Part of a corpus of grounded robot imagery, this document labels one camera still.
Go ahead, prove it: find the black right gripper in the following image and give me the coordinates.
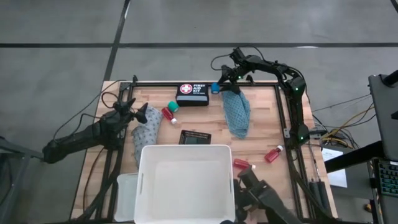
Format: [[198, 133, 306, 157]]
[[217, 55, 254, 95]]

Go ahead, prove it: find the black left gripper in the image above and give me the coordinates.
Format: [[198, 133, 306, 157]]
[[104, 98, 149, 139]]

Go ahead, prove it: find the grey patterned cloth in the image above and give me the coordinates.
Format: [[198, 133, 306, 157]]
[[131, 105, 164, 169]]

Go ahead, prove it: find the red medicine bottle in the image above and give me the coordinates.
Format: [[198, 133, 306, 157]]
[[161, 107, 178, 125], [233, 158, 257, 170], [264, 145, 284, 164]]

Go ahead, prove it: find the blue patterned cloth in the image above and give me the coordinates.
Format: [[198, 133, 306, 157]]
[[221, 90, 251, 139]]

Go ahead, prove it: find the black first aid kit pouch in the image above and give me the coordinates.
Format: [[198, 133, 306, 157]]
[[175, 83, 210, 107]]

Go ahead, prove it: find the small black mesh basket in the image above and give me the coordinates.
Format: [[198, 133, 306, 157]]
[[178, 129, 212, 146]]

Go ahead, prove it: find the small clear plastic container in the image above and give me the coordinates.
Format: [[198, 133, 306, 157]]
[[113, 172, 139, 222]]

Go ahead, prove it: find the large white perforated bin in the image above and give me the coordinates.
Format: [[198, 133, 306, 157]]
[[133, 144, 236, 224]]

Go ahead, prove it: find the grey metal stand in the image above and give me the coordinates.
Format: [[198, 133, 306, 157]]
[[0, 136, 44, 224]]

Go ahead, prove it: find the black cylinder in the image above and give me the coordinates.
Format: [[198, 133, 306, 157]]
[[309, 182, 321, 215], [318, 180, 332, 218]]

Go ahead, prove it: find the black desk beam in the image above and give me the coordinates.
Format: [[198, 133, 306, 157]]
[[325, 140, 385, 174]]

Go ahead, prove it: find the white paper sheet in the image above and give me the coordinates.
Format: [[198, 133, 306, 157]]
[[322, 147, 348, 189]]

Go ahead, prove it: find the dark grey monitor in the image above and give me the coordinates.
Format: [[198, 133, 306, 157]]
[[368, 70, 398, 162]]

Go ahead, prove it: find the backlit black keyboard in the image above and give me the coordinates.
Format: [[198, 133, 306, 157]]
[[374, 158, 398, 197]]

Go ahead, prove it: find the black aluminium table frame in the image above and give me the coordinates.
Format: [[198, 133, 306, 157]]
[[73, 80, 340, 224]]

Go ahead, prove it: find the yellow cable bundle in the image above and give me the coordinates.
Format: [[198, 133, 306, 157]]
[[320, 105, 376, 149]]

